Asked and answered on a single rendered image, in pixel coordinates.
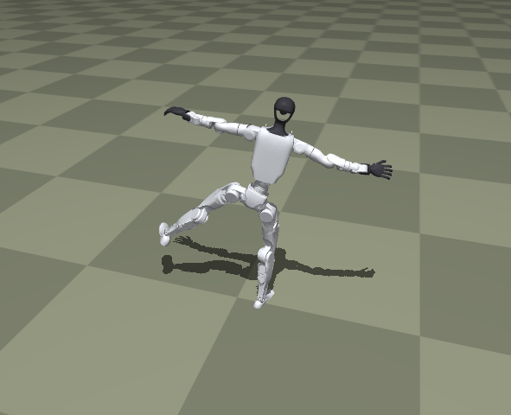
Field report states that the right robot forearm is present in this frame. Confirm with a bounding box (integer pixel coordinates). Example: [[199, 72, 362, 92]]
[[327, 154, 368, 174]]

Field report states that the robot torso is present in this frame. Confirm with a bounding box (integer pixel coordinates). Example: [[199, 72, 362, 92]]
[[240, 124, 294, 212]]

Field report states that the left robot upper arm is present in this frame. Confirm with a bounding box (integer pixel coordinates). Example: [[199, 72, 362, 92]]
[[214, 121, 261, 141]]

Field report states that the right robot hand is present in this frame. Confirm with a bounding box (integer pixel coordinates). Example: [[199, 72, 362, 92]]
[[359, 160, 393, 180]]

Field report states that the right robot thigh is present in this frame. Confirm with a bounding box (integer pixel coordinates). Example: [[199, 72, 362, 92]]
[[258, 200, 279, 264]]

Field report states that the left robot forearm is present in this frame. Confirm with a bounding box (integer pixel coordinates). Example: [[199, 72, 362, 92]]
[[186, 112, 226, 129]]

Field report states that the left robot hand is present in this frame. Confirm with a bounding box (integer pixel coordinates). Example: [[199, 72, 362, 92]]
[[164, 106, 191, 121]]

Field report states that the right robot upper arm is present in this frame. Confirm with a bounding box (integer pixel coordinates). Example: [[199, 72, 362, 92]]
[[292, 138, 335, 169]]

